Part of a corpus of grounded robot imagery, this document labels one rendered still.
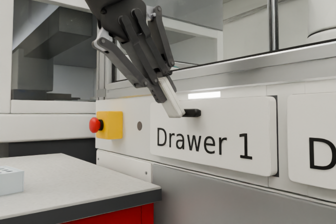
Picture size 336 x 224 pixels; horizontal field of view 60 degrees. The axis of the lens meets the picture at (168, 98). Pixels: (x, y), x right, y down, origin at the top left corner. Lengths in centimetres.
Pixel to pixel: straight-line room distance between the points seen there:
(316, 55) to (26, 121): 102
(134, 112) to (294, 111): 42
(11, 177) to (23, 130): 60
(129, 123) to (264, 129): 40
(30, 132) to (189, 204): 78
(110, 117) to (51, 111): 51
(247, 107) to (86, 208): 31
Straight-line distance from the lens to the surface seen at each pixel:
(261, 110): 42
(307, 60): 41
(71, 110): 124
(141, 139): 69
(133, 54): 44
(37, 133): 121
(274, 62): 44
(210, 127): 49
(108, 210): 55
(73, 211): 53
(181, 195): 59
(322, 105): 38
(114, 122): 75
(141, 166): 70
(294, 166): 41
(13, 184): 62
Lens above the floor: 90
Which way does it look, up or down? 3 degrees up
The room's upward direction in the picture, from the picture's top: straight up
